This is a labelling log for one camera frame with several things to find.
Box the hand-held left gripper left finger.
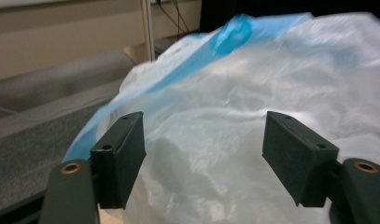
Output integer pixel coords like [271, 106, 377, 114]
[90, 111, 148, 210]

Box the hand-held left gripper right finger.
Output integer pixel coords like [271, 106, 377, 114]
[261, 110, 340, 208]

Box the white plastic bag blue drawstring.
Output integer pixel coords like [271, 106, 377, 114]
[62, 11, 380, 224]

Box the black curtain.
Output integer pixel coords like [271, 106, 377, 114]
[199, 0, 380, 34]

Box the black wall socket cable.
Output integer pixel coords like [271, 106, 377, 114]
[155, 0, 181, 35]
[171, 0, 191, 35]

